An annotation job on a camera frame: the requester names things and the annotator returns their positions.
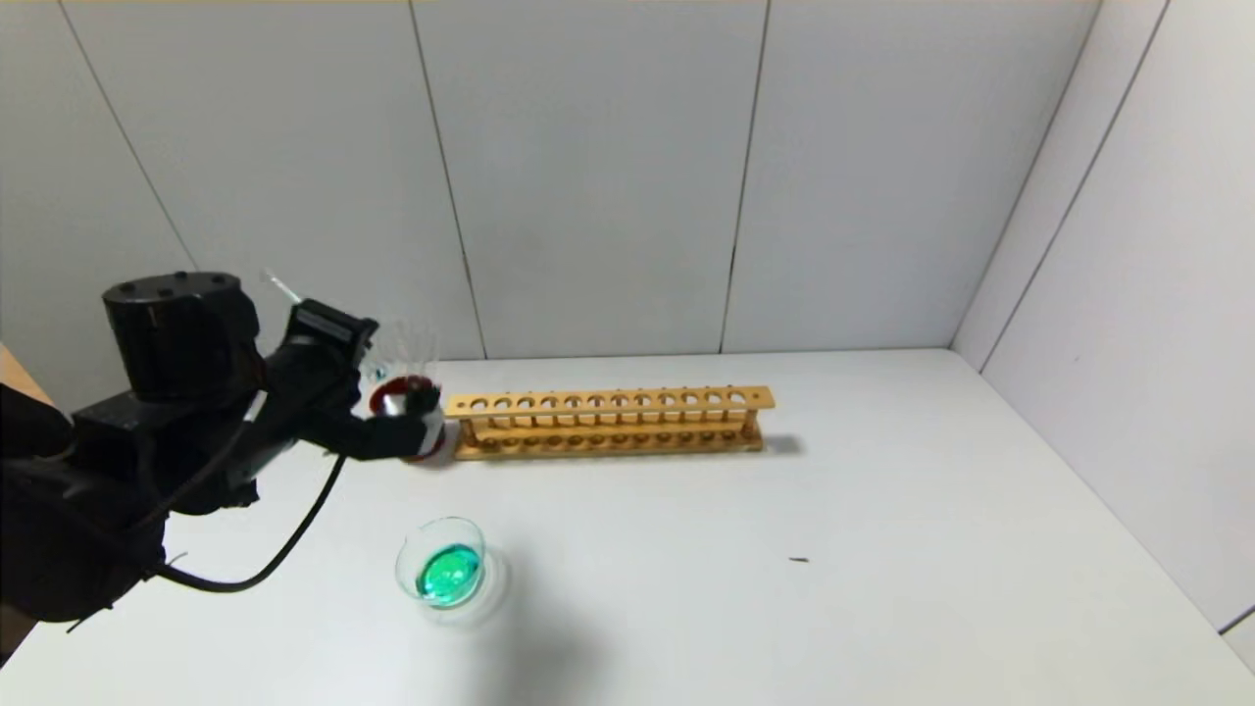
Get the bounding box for blue pigment glass test tube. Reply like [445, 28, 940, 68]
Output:
[263, 271, 393, 388]

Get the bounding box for wooden test tube rack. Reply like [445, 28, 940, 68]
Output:
[446, 385, 777, 461]

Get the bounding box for red plastic cup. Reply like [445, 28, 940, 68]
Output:
[370, 376, 454, 464]

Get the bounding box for clear glass beaker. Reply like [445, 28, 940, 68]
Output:
[395, 517, 506, 629]

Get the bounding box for black trousers of person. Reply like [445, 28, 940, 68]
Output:
[0, 385, 75, 457]

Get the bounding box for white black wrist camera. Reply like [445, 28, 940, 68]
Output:
[375, 385, 448, 464]

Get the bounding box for thick black cable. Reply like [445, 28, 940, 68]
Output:
[147, 451, 349, 594]

